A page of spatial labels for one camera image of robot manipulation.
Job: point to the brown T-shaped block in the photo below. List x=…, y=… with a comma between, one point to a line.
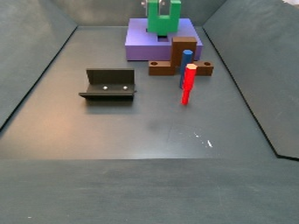
x=183, y=50

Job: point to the purple board with cross slot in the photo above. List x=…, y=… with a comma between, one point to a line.
x=143, y=45

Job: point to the black angle bracket fixture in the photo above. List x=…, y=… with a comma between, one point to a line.
x=110, y=83

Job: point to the red hexagonal peg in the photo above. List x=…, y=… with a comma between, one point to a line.
x=189, y=82

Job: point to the green U-shaped block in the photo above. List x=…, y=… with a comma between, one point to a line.
x=162, y=24

